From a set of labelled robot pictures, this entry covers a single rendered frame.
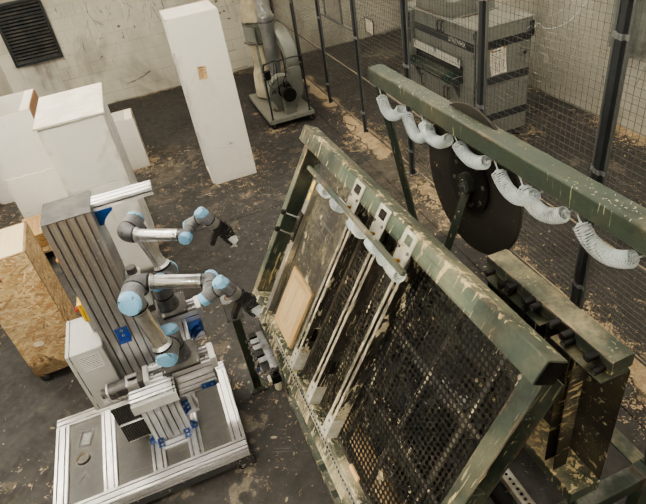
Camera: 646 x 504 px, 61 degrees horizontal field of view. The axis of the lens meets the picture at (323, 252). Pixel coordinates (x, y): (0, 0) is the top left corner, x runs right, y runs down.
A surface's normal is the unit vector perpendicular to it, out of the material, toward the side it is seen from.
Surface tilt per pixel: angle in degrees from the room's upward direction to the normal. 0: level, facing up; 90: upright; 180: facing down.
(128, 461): 0
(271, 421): 0
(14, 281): 90
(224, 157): 90
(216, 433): 0
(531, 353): 60
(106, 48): 90
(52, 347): 90
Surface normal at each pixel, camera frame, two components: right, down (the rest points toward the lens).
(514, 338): -0.86, -0.12
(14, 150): 0.34, 0.52
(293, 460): -0.14, -0.79
